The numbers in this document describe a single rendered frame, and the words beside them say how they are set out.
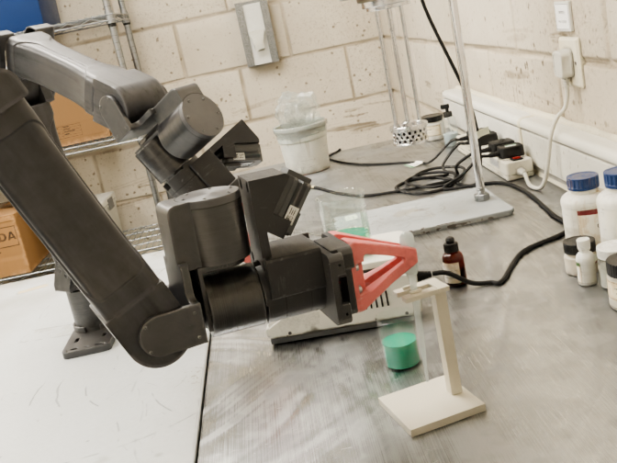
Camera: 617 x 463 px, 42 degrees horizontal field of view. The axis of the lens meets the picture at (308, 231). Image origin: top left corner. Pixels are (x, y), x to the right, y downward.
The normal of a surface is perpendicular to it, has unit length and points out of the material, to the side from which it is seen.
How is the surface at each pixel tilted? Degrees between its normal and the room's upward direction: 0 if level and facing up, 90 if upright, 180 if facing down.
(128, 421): 0
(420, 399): 0
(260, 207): 89
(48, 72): 87
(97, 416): 0
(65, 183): 89
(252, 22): 90
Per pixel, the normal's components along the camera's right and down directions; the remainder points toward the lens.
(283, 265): 0.30, 0.18
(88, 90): -0.60, 0.28
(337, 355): -0.20, -0.94
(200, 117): 0.61, -0.40
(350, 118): 0.07, 0.25
